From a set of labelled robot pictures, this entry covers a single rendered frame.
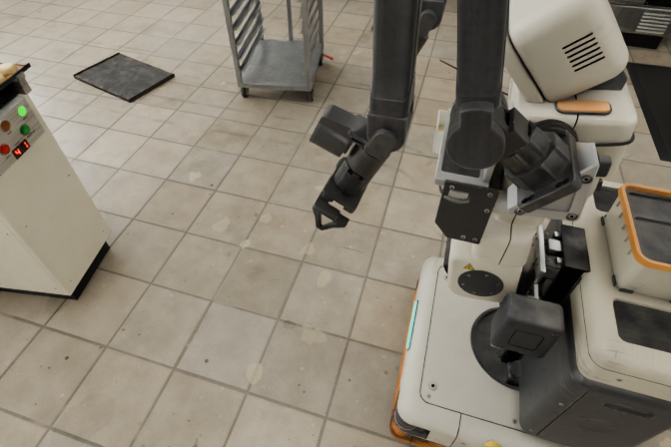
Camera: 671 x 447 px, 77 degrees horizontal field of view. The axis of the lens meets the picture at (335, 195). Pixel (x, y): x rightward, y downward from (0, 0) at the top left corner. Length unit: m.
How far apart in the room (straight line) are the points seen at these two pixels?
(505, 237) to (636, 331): 0.30
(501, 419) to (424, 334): 0.32
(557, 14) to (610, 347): 0.63
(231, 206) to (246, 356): 0.81
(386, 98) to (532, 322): 0.64
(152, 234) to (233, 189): 0.46
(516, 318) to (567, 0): 0.64
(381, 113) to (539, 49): 0.25
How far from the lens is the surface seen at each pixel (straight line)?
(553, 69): 0.72
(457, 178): 0.84
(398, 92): 0.59
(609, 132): 0.75
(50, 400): 1.96
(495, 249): 0.98
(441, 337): 1.50
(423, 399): 1.41
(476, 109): 0.56
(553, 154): 0.64
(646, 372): 1.04
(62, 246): 1.96
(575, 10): 0.69
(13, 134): 1.69
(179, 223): 2.23
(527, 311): 1.05
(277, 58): 3.13
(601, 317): 1.04
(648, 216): 1.14
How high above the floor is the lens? 1.59
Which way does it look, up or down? 46 degrees down
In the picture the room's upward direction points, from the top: straight up
